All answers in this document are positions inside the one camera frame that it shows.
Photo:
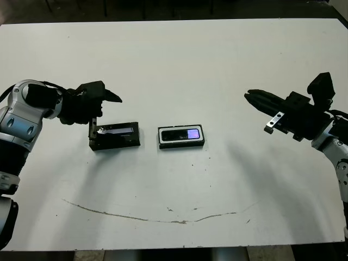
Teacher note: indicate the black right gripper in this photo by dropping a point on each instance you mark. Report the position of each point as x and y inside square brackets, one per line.
[301, 119]

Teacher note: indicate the black box base white insert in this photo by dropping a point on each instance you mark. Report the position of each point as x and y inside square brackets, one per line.
[180, 145]

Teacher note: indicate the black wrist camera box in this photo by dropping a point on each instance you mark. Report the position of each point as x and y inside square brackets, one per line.
[92, 89]
[322, 87]

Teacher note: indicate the grey cylindrical leg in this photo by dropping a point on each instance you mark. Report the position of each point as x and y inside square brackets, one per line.
[229, 255]

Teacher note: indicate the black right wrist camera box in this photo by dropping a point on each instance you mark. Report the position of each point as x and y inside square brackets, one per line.
[322, 87]

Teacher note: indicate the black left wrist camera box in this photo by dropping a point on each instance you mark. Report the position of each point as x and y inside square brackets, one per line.
[92, 89]

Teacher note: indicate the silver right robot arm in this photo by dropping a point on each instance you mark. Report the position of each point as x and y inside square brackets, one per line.
[340, 152]

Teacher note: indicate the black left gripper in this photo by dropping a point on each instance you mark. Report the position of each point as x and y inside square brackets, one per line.
[79, 111]

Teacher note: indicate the black box lid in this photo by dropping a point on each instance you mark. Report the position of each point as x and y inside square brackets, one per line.
[122, 142]

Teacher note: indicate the dark metal chair leg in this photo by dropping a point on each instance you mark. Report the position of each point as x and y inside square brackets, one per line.
[48, 5]

